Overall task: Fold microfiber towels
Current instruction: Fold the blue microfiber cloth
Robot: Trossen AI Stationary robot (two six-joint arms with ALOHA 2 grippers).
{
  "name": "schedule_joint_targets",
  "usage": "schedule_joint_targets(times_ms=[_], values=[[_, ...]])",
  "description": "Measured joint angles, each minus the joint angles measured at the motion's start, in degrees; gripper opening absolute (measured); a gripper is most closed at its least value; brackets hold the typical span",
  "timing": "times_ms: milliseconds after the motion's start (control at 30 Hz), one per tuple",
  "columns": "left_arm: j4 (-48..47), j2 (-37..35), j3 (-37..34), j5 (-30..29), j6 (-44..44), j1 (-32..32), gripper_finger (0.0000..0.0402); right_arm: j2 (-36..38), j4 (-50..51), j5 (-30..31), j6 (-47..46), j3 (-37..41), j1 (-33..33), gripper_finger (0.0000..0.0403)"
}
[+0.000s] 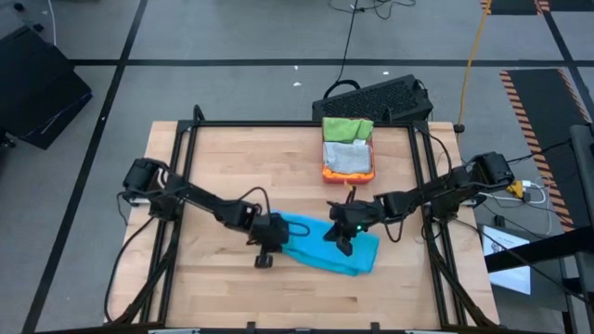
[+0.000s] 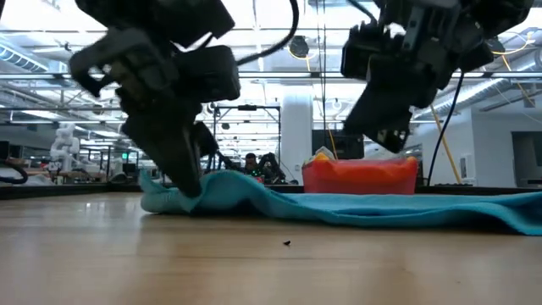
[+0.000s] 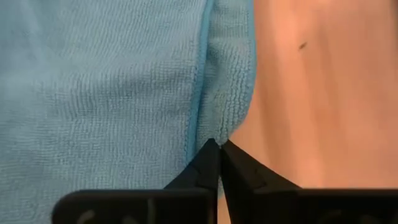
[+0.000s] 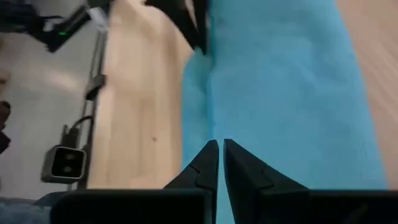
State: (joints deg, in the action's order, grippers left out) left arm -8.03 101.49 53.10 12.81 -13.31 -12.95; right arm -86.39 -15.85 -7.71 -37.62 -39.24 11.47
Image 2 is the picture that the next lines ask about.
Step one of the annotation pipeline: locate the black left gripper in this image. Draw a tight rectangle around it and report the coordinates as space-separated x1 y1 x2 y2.
69 27 221 199

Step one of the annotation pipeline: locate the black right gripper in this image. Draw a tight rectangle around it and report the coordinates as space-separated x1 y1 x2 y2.
342 3 495 155

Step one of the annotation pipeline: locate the orange microfiber towel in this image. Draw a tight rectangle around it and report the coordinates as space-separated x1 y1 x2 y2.
311 151 418 165

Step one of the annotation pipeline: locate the blue microfiber towel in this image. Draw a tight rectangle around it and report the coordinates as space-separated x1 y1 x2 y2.
139 169 542 236

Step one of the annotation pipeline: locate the black perforated computer case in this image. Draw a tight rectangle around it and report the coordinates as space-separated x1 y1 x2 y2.
312 129 365 161

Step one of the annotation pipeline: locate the person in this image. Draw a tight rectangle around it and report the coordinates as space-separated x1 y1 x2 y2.
243 152 262 175

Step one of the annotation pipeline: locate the red plastic tray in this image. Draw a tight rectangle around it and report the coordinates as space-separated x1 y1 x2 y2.
301 156 419 196

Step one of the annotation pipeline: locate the white building pillar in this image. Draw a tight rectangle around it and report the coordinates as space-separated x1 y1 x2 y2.
281 91 313 179

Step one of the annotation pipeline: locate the long white light bar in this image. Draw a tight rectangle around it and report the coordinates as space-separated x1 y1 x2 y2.
0 71 542 81

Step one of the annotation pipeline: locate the white background robot figure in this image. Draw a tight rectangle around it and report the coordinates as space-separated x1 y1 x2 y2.
49 122 81 170

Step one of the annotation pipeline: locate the black curved tube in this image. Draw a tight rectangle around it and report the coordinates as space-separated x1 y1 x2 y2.
0 159 29 186

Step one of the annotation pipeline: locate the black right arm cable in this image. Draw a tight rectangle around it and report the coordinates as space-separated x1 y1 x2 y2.
426 71 466 186

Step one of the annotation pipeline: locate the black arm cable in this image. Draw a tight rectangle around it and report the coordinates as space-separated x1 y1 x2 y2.
426 71 466 186
235 0 301 68

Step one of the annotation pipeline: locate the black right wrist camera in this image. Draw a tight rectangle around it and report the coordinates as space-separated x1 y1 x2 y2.
340 23 383 82

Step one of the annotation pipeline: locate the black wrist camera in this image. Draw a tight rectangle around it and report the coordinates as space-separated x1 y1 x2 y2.
340 23 383 82
173 44 242 104

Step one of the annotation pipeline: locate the black background frame stand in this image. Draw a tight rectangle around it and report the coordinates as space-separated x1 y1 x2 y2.
213 103 282 160

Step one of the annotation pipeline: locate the yellow hanging cable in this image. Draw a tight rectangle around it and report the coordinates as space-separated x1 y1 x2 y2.
429 103 463 185

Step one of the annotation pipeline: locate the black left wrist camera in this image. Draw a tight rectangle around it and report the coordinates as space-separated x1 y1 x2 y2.
173 44 242 104

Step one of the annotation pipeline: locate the black ceiling cord reel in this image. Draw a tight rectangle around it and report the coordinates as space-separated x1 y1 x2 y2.
287 35 311 59
486 35 535 58

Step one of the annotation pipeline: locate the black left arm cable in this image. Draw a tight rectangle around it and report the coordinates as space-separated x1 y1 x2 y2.
235 0 301 68

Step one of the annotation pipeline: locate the black metal table frame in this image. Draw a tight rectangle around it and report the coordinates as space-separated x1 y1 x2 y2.
0 181 542 200

